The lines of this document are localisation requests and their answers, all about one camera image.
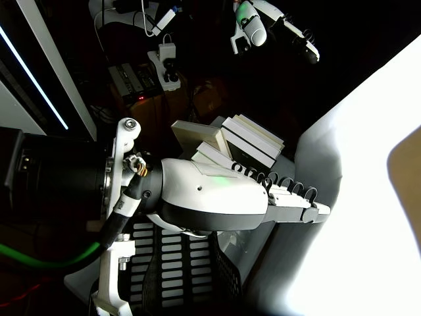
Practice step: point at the clear plastic film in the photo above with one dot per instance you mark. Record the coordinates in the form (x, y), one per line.
(237, 242)

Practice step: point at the black Let It Be book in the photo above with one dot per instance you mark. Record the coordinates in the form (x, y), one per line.
(256, 151)

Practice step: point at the black mesh file rack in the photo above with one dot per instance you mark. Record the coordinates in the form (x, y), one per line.
(184, 263)

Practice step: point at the cream book beige spine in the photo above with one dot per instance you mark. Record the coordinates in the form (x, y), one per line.
(258, 132)

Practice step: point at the white power strip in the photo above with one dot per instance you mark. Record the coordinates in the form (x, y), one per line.
(172, 85)

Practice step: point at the white charger plug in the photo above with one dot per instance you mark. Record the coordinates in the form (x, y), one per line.
(167, 49)

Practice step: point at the white adapter stick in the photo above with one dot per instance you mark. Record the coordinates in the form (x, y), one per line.
(164, 21)

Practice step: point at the grey network switch box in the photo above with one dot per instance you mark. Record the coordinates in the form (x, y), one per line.
(128, 79)

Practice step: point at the white frame with light strip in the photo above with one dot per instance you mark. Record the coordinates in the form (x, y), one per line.
(65, 82)

